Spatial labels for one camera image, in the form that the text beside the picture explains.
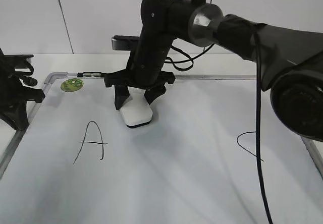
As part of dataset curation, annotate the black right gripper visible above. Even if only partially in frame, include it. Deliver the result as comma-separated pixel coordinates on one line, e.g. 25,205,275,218
104,0,192,110

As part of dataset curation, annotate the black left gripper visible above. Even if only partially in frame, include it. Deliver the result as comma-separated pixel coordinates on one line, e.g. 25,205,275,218
1,52,45,131

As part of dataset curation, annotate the white board eraser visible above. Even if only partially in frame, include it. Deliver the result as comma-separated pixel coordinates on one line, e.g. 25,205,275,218
119,93,153,128

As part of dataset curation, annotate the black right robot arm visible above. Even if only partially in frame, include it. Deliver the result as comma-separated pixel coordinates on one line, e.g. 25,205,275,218
104,0,322,141

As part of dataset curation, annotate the green round magnet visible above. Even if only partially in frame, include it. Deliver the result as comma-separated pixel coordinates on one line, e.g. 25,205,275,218
61,78,84,92

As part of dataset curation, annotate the black and silver marker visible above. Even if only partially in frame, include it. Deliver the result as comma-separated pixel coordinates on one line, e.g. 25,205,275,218
67,72,105,78

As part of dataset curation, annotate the white board with aluminium frame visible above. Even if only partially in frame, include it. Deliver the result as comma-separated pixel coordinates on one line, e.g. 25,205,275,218
0,72,323,224

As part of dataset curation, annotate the black cable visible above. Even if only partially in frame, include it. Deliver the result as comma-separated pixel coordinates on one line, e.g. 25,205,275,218
251,24,275,224

